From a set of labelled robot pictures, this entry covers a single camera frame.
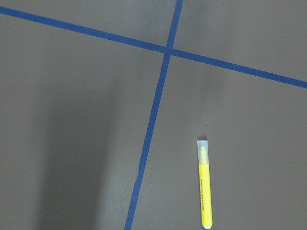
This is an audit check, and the yellow highlighter pen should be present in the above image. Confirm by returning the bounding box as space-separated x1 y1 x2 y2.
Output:
197 140 213 230

